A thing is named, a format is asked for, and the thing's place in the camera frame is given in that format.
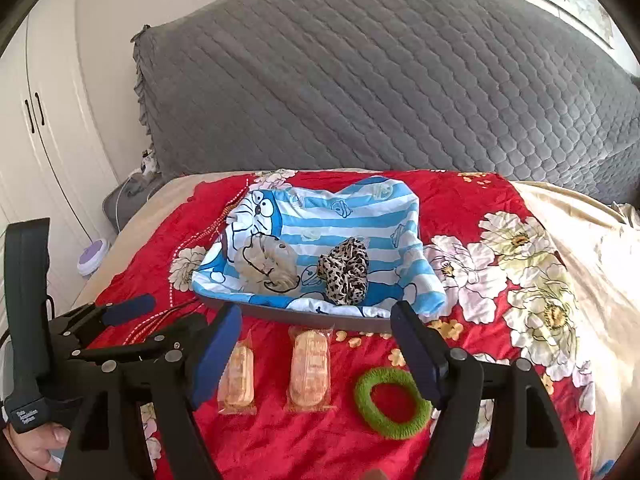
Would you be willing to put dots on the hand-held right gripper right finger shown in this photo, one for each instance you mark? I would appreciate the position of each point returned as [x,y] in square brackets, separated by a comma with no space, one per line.
[415,345]

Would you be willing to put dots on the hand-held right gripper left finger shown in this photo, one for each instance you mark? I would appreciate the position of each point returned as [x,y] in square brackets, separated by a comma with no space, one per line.
[217,355]

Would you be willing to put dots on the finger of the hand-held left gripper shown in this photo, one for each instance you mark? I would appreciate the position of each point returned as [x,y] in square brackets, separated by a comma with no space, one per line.
[130,306]
[175,332]

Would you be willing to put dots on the orange snack packet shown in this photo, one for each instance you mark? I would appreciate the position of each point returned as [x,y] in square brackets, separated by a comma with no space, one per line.
[310,370]
[239,380]

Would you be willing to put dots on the green scrunchie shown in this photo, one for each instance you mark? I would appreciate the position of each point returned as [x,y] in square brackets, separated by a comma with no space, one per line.
[365,400]

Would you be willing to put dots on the grey tray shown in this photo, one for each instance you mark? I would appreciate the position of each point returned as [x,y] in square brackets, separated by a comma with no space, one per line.
[280,312]

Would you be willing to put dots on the person's left hand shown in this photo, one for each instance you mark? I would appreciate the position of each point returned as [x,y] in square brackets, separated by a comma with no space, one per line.
[50,435]

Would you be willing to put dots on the purple and white round container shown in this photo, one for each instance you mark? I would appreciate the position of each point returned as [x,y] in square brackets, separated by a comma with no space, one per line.
[92,255]

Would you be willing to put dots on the grey nightstand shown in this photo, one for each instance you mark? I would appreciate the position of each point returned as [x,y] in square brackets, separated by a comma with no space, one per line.
[125,207]

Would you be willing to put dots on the leopard print scrunchie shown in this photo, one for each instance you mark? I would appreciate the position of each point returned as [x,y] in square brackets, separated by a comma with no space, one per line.
[345,270]

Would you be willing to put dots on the wrapped snack in tray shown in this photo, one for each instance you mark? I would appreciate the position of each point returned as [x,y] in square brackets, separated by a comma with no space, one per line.
[270,260]

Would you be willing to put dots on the small grey cloth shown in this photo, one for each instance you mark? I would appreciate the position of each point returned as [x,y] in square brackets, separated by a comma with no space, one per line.
[140,185]

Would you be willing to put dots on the red floral blanket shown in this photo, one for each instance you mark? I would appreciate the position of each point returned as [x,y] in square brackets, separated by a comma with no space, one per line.
[310,450]

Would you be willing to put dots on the blue striped cartoon cloth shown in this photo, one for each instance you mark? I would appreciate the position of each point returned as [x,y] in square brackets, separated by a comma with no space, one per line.
[350,225]

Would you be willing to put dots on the small toy figure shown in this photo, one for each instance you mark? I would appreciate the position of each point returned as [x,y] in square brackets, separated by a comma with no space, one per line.
[148,162]

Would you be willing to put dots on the white wardrobe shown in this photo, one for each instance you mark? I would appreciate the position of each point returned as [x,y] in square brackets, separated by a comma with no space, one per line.
[50,160]

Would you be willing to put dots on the grey quilted headboard cover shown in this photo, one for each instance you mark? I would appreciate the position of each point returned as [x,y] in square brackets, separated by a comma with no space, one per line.
[375,85]

